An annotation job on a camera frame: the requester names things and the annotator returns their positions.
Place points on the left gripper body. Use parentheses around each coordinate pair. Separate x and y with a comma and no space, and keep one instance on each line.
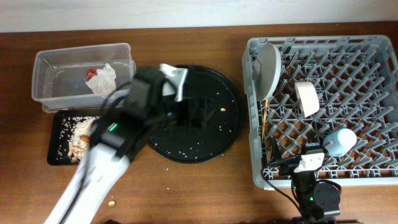
(190,108)

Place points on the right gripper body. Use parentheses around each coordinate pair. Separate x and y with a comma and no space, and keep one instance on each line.
(288,167)

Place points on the light blue cup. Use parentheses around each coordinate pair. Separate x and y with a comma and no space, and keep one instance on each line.
(339,142)

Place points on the wooden chopstick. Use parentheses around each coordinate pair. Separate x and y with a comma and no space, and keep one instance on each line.
(264,119)

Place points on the pink bowl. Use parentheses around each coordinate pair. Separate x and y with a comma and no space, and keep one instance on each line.
(307,97)

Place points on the grey plate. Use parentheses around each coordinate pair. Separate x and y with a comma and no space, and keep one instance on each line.
(266,71)

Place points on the white tissue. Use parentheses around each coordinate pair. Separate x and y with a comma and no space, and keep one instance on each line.
(105,81)

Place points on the red snack wrapper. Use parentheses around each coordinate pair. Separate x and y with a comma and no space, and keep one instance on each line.
(91,73)

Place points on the rice and pasta leftovers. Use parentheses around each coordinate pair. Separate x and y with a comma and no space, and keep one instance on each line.
(70,147)

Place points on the carrot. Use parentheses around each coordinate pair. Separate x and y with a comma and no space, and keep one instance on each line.
(85,139)

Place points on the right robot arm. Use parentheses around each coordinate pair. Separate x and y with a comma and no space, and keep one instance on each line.
(317,199)

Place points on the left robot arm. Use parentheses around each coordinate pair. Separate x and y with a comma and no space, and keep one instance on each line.
(155,102)

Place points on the grey dishwasher rack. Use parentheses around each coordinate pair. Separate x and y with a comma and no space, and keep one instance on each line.
(355,78)

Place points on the round black tray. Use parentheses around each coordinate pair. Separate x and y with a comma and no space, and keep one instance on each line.
(195,145)

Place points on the clear plastic bin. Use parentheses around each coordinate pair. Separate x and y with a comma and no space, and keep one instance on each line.
(59,79)

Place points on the black rectangular tray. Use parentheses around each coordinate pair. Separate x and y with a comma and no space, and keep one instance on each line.
(56,128)

